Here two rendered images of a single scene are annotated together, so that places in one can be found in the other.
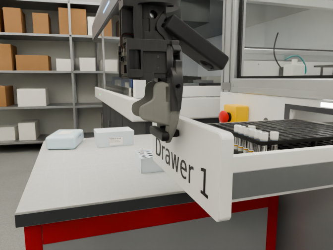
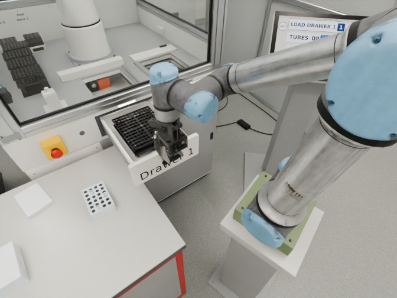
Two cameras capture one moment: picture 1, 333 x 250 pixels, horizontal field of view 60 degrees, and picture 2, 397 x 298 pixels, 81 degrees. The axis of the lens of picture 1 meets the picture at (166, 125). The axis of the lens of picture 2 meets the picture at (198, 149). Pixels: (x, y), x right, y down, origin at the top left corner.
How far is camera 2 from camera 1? 95 cm
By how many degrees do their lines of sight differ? 96
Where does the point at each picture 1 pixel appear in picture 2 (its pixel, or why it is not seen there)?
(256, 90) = (62, 122)
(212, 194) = (195, 150)
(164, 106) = not seen: hidden behind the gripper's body
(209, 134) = (192, 138)
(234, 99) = (33, 141)
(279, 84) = (85, 109)
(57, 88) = not seen: outside the picture
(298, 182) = not seen: hidden behind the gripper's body
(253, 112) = (67, 135)
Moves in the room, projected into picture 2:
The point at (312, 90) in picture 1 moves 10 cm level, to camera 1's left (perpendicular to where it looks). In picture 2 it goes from (110, 103) to (111, 117)
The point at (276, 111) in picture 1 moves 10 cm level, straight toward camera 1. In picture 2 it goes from (89, 123) to (113, 124)
